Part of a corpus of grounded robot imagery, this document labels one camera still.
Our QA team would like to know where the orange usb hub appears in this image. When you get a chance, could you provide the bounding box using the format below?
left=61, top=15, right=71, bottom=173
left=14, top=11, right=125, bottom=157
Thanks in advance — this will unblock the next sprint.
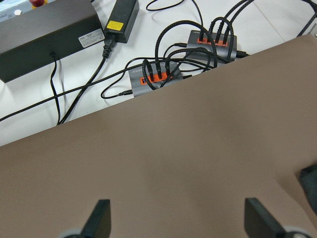
left=128, top=62, right=183, bottom=97
left=185, top=30, right=238, bottom=64

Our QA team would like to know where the near orange USB hub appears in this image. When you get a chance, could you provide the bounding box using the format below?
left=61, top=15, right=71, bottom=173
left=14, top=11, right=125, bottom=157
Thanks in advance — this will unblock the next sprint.
left=128, top=62, right=183, bottom=97

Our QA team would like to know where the black power adapter yellow label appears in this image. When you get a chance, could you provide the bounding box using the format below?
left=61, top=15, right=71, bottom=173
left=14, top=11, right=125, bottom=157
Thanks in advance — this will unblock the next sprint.
left=104, top=0, right=139, bottom=44

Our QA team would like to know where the black control box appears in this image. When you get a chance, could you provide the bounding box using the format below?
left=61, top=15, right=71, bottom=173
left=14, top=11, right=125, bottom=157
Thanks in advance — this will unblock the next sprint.
left=0, top=0, right=105, bottom=83

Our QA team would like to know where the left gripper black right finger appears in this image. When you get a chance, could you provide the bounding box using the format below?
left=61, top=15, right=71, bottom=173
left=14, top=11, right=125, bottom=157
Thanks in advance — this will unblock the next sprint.
left=244, top=198, right=286, bottom=238

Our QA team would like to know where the black t-shirt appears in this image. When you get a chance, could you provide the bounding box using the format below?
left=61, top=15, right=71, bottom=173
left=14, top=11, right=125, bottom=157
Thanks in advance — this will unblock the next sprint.
left=300, top=164, right=317, bottom=201

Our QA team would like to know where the far orange USB hub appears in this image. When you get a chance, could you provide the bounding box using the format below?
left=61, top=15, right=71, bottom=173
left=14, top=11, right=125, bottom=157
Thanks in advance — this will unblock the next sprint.
left=185, top=30, right=238, bottom=64

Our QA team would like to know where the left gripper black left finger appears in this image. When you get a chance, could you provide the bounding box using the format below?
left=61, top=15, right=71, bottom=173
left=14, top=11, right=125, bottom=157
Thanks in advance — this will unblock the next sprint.
left=80, top=199, right=110, bottom=238

